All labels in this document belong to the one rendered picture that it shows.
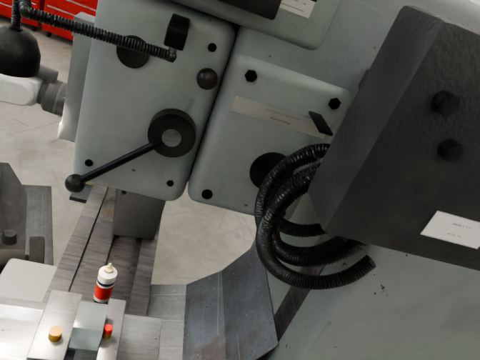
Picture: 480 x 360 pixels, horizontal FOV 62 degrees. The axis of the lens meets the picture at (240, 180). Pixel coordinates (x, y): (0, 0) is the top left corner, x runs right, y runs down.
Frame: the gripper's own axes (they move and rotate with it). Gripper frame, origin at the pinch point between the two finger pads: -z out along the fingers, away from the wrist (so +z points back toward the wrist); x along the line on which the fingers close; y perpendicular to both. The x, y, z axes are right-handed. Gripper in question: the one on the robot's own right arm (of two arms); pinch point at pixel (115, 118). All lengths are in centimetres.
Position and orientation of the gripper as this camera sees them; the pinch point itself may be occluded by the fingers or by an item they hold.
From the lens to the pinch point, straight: 117.2
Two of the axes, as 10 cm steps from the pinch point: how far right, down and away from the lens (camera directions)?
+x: 1.3, -8.6, 4.9
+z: -8.9, -3.2, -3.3
